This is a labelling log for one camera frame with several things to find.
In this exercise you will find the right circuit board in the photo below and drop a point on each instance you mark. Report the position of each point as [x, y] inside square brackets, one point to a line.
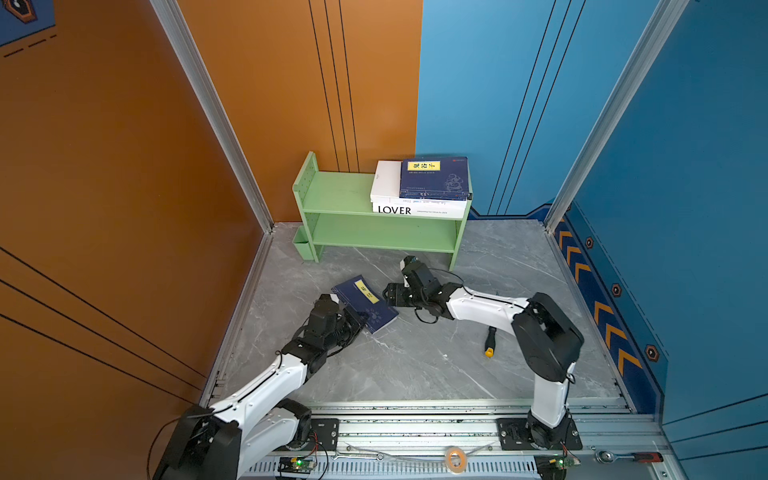
[555, 468]

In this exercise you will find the circuit board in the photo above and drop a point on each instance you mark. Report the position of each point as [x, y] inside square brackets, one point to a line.
[555, 468]
[297, 467]

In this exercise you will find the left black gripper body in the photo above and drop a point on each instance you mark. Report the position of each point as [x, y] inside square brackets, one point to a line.
[346, 329]

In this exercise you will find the white La Dame book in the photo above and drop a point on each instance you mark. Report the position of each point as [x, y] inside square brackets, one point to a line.
[386, 184]

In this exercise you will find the left circuit board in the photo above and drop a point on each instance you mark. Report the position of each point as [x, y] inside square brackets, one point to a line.
[297, 467]

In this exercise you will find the tape roll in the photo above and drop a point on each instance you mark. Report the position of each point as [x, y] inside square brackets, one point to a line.
[455, 460]

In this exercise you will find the blue book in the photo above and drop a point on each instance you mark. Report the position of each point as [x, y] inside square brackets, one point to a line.
[444, 178]
[360, 296]

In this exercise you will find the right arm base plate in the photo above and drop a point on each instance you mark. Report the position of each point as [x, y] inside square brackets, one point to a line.
[513, 435]

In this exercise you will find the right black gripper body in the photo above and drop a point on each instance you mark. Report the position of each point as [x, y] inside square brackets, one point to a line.
[401, 296]

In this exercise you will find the white LOVER book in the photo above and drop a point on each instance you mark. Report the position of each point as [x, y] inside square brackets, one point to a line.
[453, 210]

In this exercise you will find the red handled ratchet wrench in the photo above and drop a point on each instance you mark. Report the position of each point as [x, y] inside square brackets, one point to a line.
[608, 457]

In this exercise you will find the silver wrench on rail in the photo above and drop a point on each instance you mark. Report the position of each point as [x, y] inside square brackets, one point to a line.
[359, 455]

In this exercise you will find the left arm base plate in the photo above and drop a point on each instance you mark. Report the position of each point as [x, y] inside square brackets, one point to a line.
[317, 434]

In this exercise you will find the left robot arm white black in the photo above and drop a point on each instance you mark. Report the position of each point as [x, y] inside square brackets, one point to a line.
[223, 441]

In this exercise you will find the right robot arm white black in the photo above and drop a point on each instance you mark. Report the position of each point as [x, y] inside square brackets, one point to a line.
[549, 341]

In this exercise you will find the green wooden shelf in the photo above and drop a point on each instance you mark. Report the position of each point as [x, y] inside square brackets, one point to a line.
[336, 211]

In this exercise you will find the yellow black screwdriver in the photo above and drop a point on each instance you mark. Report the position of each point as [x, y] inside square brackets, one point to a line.
[490, 342]

